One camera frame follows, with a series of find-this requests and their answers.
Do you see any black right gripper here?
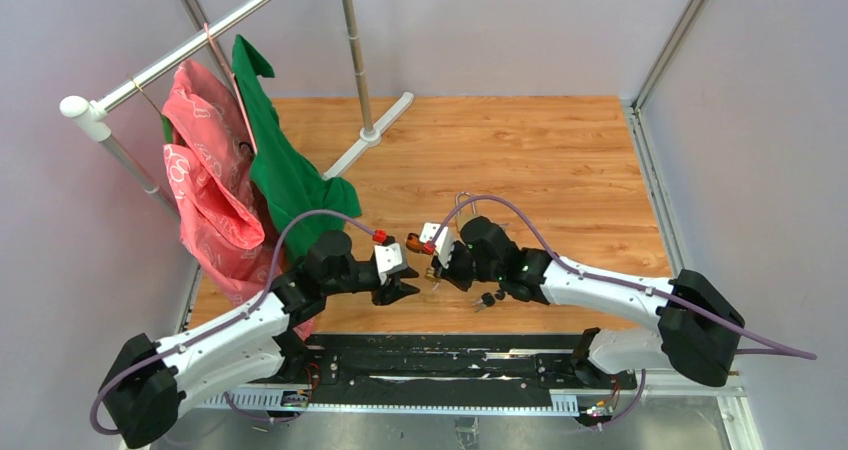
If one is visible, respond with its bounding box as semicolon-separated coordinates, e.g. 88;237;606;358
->
432;239;503;292

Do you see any small brass padlock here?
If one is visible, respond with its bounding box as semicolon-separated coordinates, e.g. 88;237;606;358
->
424;268;442;286

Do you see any orange black Opel padlock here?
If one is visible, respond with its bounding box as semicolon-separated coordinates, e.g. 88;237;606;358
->
405;232;424;254

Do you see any black-headed key bunch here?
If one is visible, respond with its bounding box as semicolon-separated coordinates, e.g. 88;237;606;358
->
471;290;506;313

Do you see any large brass padlock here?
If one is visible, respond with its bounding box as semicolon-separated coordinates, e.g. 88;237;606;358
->
454;191;479;232

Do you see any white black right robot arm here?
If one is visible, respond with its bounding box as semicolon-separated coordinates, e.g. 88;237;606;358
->
420;216;745;388

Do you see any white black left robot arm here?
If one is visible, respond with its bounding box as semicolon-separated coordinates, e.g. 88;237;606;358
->
97;230;420;449

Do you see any green garment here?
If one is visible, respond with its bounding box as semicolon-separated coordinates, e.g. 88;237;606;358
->
232;34;362;231

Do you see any pink patterned garment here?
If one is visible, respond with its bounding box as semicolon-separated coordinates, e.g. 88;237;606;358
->
163;60;285;306

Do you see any white metal clothes rack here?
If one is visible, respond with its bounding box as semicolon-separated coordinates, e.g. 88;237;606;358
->
58;0;415;220

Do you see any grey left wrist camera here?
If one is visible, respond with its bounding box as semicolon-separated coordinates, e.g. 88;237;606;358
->
374;242;409;285

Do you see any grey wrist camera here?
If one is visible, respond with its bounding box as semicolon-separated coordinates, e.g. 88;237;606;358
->
420;222;456;269
374;242;409;285

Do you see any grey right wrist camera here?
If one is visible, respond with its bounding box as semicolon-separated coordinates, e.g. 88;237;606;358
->
420;222;456;269

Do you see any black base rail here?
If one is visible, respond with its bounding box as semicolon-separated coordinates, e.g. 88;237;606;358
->
200;334;646;425

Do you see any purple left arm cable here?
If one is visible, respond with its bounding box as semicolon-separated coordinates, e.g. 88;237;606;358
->
89;209;389;436

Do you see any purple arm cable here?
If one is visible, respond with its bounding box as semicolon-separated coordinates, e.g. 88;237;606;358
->
89;209;389;436
421;195;819;361

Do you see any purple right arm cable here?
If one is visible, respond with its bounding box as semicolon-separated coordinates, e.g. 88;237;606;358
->
421;195;819;361

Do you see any aluminium frame post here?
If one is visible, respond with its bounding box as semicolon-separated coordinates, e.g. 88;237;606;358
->
621;0;763;449

